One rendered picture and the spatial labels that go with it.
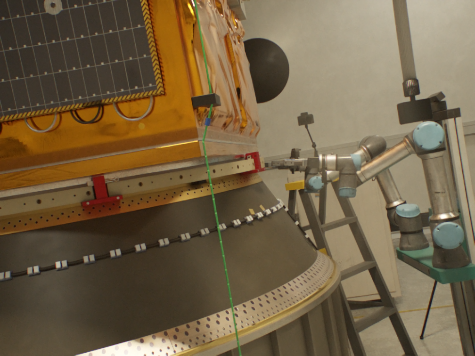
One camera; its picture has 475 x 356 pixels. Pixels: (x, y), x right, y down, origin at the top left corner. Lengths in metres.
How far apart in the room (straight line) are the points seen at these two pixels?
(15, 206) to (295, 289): 1.00
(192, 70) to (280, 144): 8.18
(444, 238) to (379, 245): 3.47
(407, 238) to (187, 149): 1.78
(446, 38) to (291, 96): 2.61
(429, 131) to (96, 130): 1.39
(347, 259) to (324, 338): 3.67
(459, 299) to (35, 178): 2.19
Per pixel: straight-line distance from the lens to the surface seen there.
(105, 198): 1.92
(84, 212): 1.97
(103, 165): 1.73
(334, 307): 2.53
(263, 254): 2.15
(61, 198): 1.94
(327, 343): 2.37
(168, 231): 1.98
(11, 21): 1.81
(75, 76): 1.72
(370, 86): 9.99
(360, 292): 6.06
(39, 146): 1.80
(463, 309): 3.21
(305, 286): 2.21
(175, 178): 2.02
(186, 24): 1.74
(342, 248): 5.96
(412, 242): 3.17
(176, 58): 1.69
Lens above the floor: 1.71
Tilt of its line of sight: 3 degrees down
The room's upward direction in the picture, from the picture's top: 10 degrees counter-clockwise
